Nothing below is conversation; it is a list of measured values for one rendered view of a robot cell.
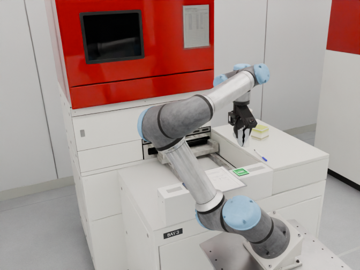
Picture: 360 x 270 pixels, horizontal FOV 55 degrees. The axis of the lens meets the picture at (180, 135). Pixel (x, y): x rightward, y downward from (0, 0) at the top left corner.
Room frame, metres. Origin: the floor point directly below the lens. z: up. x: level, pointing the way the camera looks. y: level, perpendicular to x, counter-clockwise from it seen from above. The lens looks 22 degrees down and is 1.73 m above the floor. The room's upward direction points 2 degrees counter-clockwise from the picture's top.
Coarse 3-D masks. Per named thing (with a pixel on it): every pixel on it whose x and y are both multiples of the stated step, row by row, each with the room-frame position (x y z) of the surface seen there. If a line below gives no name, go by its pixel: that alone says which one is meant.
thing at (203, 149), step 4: (192, 148) 1.90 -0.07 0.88; (196, 148) 1.90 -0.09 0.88; (200, 148) 1.90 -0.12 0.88; (204, 148) 1.89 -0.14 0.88; (208, 148) 1.89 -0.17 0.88; (212, 148) 1.89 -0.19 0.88; (216, 148) 1.90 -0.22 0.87; (196, 152) 1.85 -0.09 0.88; (200, 152) 1.86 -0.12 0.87; (204, 152) 1.87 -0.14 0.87; (208, 152) 1.88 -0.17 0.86; (212, 152) 1.89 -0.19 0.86; (160, 156) 1.80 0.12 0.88; (160, 160) 1.79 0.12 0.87; (164, 160) 1.77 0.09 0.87; (168, 160) 1.78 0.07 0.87
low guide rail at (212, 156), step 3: (210, 153) 1.89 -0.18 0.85; (210, 156) 1.87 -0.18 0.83; (213, 156) 1.84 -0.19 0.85; (216, 156) 1.84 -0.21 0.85; (213, 159) 1.84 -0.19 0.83; (216, 159) 1.80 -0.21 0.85; (219, 159) 1.80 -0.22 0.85; (216, 162) 1.80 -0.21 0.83; (219, 162) 1.77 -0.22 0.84; (222, 162) 1.76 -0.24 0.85; (219, 165) 1.77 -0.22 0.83; (222, 165) 1.74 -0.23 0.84; (225, 165) 1.73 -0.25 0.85; (228, 168) 1.69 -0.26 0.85; (231, 168) 1.68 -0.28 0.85
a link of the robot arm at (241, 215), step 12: (228, 204) 1.02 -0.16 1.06; (240, 204) 1.00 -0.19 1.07; (252, 204) 0.98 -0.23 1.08; (228, 216) 0.98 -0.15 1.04; (240, 216) 0.96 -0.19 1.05; (252, 216) 0.95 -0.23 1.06; (264, 216) 0.98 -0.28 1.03; (228, 228) 0.99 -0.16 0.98; (240, 228) 0.94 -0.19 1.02; (252, 228) 0.94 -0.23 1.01; (264, 228) 0.96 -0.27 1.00; (252, 240) 0.97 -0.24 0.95
